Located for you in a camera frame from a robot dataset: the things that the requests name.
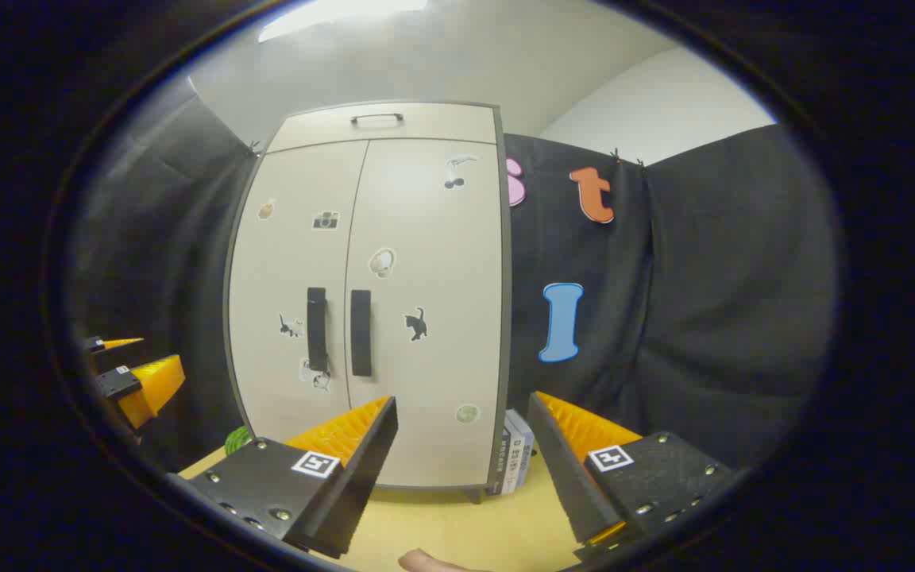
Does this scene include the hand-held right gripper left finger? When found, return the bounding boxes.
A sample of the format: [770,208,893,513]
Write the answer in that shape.
[168,396,399,561]

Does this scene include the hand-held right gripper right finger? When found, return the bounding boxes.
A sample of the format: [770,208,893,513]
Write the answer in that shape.
[527,391,744,565]

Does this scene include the shoe cabinet door camera sticker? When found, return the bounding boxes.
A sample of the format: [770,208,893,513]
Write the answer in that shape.
[227,141,369,446]

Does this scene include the shoe cabinet door cherry sticker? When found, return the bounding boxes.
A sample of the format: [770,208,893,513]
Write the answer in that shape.
[344,137,504,489]

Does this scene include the beige double-door shoe cabinet body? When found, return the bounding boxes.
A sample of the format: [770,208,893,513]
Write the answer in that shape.
[223,99,514,505]

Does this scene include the white labelled box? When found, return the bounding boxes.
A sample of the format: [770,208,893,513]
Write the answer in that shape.
[505,409,536,493]

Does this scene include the grey labelled box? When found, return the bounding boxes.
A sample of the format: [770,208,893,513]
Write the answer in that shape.
[489,429,519,496]

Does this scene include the black backdrop cloth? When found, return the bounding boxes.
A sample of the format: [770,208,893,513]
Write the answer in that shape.
[68,75,840,477]

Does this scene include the ceiling light panel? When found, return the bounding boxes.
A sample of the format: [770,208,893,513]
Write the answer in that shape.
[257,0,430,42]

